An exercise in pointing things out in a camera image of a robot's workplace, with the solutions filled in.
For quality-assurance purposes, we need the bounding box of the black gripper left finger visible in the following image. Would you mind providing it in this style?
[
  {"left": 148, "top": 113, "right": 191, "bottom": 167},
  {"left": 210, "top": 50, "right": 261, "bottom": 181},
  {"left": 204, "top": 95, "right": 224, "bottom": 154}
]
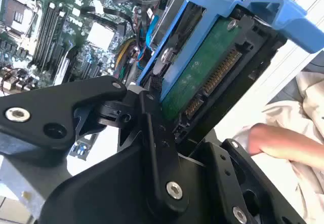
[{"left": 0, "top": 74, "right": 190, "bottom": 213}]

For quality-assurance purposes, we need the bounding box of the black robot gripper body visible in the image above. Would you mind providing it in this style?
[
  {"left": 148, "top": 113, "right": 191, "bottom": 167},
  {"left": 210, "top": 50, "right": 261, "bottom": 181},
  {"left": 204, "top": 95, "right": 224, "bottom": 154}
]
[{"left": 37, "top": 141, "right": 230, "bottom": 224}]

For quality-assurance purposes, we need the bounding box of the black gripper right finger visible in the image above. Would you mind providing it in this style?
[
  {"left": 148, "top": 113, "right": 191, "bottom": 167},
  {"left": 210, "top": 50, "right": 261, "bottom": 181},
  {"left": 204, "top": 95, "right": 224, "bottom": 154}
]
[{"left": 188, "top": 137, "right": 307, "bottom": 224}]

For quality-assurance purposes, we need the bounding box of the hard disk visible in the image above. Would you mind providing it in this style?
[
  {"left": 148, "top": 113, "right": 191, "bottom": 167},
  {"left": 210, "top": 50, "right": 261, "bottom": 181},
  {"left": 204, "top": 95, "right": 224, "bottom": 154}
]
[{"left": 136, "top": 0, "right": 324, "bottom": 144}]

